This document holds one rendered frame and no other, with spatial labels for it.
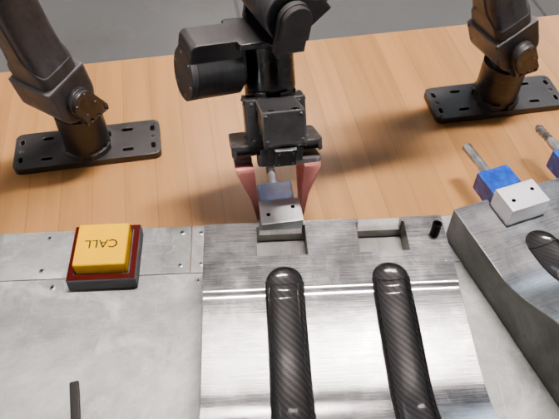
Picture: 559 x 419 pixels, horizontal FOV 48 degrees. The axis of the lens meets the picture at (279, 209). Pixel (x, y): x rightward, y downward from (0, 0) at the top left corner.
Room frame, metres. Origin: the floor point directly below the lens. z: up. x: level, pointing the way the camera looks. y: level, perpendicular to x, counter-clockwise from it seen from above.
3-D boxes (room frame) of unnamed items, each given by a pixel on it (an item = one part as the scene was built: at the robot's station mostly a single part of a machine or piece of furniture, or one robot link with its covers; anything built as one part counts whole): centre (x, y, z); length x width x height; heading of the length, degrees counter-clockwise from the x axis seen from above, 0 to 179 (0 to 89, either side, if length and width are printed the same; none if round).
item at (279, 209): (0.52, 0.01, 0.83); 0.13 x 0.05 x 0.05; 8
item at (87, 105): (0.62, 0.27, 0.90); 0.09 x 0.06 x 0.06; 59
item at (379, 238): (0.41, -0.11, 0.87); 0.05 x 0.05 x 0.04; 3
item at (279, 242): (0.40, 0.00, 0.87); 0.05 x 0.05 x 0.04; 3
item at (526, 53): (0.73, -0.32, 0.90); 0.09 x 0.06 x 0.06; 26
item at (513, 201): (0.52, -0.26, 0.86); 0.13 x 0.05 x 0.05; 20
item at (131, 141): (0.63, 0.27, 0.84); 0.20 x 0.07 x 0.08; 100
